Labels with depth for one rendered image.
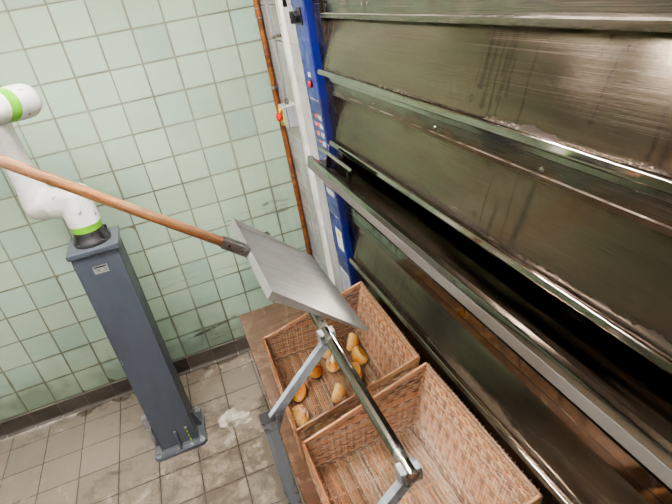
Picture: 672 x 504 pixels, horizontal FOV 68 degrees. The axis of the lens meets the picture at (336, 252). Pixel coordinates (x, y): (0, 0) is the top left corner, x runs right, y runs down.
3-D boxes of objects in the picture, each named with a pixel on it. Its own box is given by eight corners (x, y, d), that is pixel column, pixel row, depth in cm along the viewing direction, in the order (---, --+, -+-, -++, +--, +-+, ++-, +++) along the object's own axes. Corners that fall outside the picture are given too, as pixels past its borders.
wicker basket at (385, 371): (370, 328, 229) (362, 278, 216) (428, 414, 181) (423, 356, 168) (268, 364, 219) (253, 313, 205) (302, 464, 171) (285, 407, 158)
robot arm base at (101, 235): (78, 229, 224) (72, 217, 222) (112, 220, 228) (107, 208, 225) (73, 253, 202) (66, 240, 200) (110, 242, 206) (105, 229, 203)
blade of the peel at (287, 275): (267, 299, 134) (272, 290, 133) (229, 223, 180) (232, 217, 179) (369, 331, 152) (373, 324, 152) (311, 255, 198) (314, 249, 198)
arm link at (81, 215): (77, 222, 215) (59, 181, 206) (109, 219, 212) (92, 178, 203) (59, 237, 204) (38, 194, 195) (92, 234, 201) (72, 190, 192)
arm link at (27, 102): (25, 117, 188) (12, 83, 183) (54, 113, 185) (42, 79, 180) (-12, 127, 172) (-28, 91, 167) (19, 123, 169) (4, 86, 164)
